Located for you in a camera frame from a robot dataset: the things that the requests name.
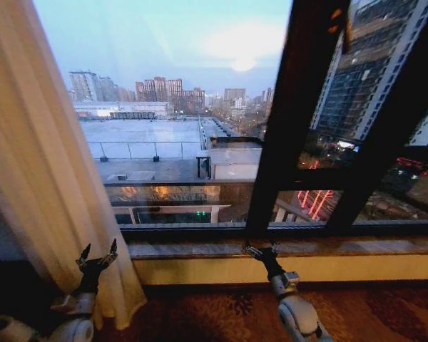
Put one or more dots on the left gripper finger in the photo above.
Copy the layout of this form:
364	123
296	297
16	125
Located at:
110	258
82	260

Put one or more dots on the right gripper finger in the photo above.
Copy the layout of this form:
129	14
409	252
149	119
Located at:
252	250
275	247

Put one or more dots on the cream fabric curtain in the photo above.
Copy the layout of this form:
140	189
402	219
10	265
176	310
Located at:
39	142

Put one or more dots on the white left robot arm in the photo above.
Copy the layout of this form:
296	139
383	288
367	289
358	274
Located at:
79	307

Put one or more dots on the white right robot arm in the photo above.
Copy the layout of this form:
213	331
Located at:
299	315

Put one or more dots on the marble window sill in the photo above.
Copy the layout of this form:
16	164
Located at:
342	246

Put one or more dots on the flat grey rooftop building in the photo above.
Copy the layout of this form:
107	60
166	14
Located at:
146	139

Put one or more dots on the tall dark high-rise building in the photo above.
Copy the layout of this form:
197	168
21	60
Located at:
356	71

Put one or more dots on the dark window frame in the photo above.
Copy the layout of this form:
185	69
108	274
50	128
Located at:
271	142

